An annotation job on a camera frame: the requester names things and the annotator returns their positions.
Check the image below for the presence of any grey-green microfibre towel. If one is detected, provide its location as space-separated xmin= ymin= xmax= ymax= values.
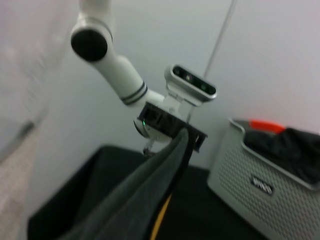
xmin=58 ymin=127 xmax=196 ymax=240

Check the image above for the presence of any black tablecloth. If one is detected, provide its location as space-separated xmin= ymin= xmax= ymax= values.
xmin=27 ymin=144 xmax=271 ymax=240

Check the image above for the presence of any orange handle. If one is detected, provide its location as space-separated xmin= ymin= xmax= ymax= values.
xmin=251 ymin=119 xmax=286 ymax=134

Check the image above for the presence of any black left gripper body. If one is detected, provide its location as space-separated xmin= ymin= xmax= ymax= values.
xmin=137 ymin=101 xmax=191 ymax=138

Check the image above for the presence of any grey perforated storage box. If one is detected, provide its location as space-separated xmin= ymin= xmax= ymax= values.
xmin=206 ymin=118 xmax=320 ymax=240

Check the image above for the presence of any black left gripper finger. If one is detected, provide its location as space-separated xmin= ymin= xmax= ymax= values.
xmin=187 ymin=126 xmax=209 ymax=153

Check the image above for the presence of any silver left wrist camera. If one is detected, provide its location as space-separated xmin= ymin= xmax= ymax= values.
xmin=163 ymin=64 xmax=218 ymax=109

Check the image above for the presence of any dark crumpled cloth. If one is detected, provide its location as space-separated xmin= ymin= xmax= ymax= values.
xmin=243 ymin=127 xmax=320 ymax=188

